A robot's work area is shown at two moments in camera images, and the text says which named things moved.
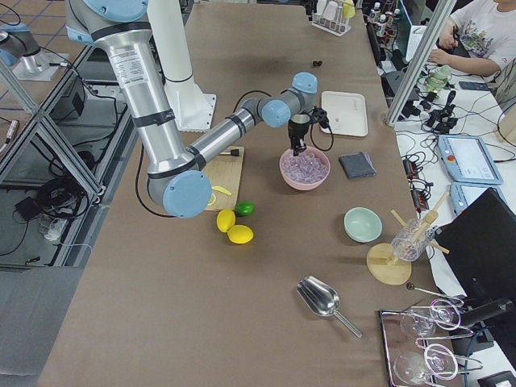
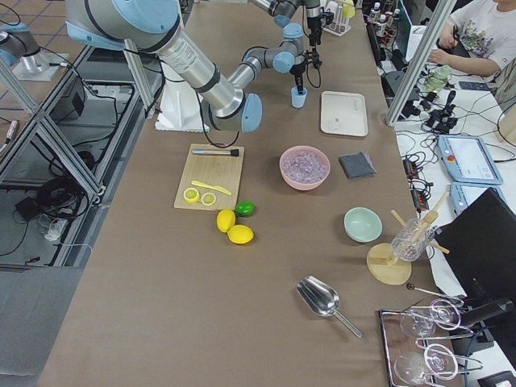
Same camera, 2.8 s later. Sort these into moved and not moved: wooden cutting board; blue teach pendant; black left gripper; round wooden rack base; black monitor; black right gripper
Moved: black left gripper; black right gripper
Not moved: black monitor; wooden cutting board; round wooden rack base; blue teach pendant
